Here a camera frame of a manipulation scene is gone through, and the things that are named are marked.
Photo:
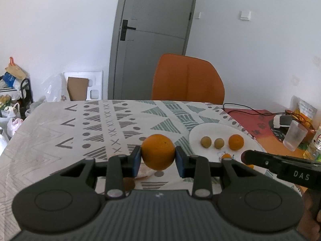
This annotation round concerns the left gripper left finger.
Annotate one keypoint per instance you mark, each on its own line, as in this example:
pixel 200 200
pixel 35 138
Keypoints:
pixel 120 167

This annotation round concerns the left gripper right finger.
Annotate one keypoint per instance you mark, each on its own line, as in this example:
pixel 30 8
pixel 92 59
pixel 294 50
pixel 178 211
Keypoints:
pixel 197 168

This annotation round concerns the large orange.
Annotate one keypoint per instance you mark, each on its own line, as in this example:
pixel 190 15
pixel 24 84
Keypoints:
pixel 158 152
pixel 236 142

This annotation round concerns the small red fruit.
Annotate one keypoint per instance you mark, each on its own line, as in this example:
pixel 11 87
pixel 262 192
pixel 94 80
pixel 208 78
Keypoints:
pixel 242 156

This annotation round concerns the small orange mandarin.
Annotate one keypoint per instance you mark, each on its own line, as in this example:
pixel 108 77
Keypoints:
pixel 227 155

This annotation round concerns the person's right hand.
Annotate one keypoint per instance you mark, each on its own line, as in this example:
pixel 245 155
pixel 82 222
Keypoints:
pixel 309 225

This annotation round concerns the dark red dried fruit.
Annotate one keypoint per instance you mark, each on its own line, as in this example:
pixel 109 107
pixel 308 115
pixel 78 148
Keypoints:
pixel 129 184

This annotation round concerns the brown longan fruit left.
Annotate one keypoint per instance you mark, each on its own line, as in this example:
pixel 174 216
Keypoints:
pixel 206 142

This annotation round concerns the brown longan fruit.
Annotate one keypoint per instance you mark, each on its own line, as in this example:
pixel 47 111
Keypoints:
pixel 206 142
pixel 219 143

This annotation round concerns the white round plate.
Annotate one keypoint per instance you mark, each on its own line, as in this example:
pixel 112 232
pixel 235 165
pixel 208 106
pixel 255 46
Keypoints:
pixel 212 141

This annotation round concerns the brown longan fruit right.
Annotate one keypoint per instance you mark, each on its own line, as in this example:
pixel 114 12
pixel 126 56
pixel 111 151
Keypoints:
pixel 219 143

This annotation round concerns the clear plastic cup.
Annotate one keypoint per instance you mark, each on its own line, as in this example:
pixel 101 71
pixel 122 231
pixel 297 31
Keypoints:
pixel 295 135

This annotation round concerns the yellow snack bag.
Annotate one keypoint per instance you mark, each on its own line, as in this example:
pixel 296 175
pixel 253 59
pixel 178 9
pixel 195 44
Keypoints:
pixel 304 113

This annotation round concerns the white power adapter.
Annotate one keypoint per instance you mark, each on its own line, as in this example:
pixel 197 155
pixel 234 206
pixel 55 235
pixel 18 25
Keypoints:
pixel 282 121

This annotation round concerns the red orange table mat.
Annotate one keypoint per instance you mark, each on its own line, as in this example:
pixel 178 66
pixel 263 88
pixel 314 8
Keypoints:
pixel 258 126

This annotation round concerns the patterned white tablecloth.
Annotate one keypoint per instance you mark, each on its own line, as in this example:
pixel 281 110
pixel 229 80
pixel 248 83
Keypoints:
pixel 59 134

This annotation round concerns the white foam packaging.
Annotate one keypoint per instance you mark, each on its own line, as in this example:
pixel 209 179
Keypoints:
pixel 94 89

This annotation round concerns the brown cardboard box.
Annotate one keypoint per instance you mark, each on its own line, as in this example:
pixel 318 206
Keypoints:
pixel 77 88

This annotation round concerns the orange chair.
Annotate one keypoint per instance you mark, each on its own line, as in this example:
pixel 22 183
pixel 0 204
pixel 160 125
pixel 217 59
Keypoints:
pixel 183 78

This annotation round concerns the white plastic bag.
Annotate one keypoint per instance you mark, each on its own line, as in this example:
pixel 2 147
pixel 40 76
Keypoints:
pixel 55 88

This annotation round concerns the black metal rack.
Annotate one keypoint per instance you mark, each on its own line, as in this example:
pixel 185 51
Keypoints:
pixel 26 93

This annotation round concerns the pile of bags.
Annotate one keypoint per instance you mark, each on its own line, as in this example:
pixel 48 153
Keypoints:
pixel 13 77

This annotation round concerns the grey door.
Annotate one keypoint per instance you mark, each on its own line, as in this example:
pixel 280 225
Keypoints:
pixel 162 26

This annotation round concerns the black door handle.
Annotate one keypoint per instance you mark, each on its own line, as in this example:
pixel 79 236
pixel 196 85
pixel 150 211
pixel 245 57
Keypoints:
pixel 124 29

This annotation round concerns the white light switch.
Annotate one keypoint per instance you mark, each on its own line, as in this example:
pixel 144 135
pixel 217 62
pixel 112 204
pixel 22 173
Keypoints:
pixel 245 15

